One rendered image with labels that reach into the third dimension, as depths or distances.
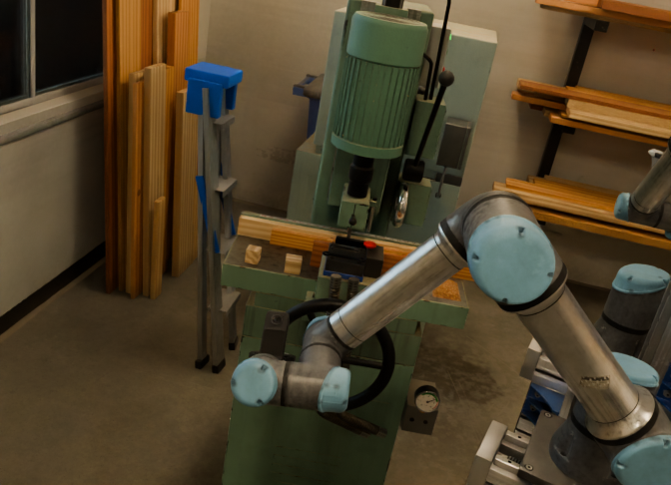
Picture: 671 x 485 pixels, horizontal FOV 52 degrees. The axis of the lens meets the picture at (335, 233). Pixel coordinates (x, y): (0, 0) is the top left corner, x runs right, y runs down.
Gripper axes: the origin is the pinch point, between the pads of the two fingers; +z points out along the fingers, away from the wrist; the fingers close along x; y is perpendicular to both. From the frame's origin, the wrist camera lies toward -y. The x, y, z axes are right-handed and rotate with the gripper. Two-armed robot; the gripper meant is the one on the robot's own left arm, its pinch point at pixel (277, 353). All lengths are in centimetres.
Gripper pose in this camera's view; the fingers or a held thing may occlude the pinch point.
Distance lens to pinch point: 147.8
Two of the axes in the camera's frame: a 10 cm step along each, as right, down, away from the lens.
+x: 9.9, 1.1, -0.3
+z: 0.2, 0.9, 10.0
